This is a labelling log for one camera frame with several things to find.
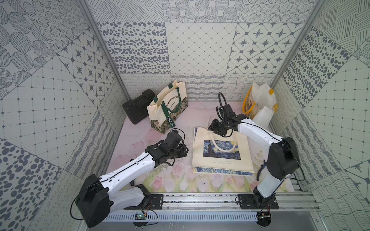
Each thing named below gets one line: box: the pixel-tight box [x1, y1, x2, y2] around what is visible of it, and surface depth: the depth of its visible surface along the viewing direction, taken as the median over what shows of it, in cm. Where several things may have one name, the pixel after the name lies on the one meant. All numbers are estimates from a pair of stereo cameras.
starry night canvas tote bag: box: [192, 127, 256, 177], surface depth 89 cm
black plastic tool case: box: [122, 88, 156, 125], surface depth 98 cm
